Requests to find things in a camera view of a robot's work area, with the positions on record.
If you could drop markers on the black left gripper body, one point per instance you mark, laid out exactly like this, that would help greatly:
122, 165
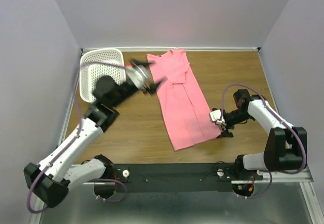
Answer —
146, 90

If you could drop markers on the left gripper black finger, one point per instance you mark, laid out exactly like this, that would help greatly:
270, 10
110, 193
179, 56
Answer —
135, 63
154, 86

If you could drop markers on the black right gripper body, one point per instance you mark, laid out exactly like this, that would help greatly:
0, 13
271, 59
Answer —
228, 127

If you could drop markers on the pink t shirt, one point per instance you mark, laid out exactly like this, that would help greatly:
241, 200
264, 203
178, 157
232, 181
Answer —
183, 105

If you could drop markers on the white perforated plastic basket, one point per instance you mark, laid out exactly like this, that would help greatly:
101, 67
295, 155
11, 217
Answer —
90, 73

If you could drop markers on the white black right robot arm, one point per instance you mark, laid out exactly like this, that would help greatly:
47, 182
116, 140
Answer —
286, 146

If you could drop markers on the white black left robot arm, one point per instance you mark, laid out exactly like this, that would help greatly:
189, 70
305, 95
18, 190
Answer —
95, 122

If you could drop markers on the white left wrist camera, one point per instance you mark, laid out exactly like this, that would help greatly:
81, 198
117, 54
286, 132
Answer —
138, 75

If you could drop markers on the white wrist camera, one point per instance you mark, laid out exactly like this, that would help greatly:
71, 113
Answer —
138, 75
216, 117

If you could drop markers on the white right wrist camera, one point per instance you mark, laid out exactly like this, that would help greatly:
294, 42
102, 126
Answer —
216, 117

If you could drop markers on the aluminium frame rail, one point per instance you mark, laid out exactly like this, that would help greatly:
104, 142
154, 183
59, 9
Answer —
286, 173

